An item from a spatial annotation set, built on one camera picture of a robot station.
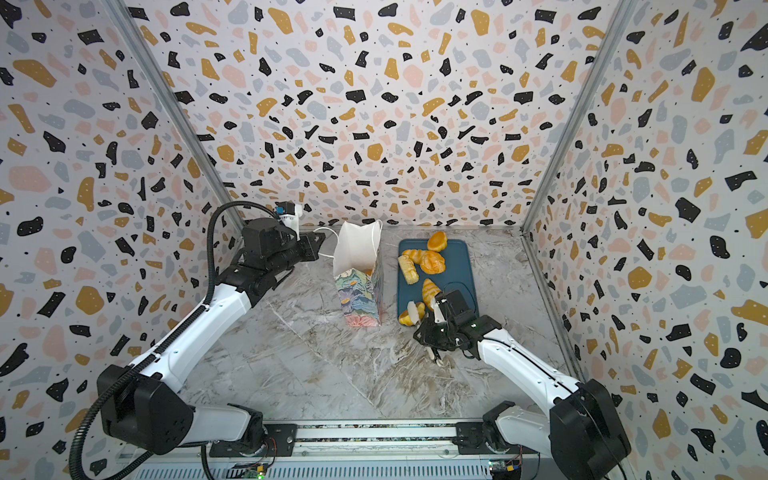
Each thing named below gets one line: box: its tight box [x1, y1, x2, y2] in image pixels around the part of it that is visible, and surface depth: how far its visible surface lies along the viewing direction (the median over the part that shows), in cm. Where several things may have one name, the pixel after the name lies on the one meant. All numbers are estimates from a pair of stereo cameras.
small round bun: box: [427, 231, 448, 252], surface depth 114 cm
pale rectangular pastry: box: [398, 255, 419, 285], surface depth 105 cm
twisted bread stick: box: [402, 249, 427, 265], surface depth 112 cm
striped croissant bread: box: [422, 278, 442, 312], surface depth 100 cm
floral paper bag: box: [333, 220, 383, 327], surface depth 87 cm
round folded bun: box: [420, 250, 446, 275], surface depth 106 cm
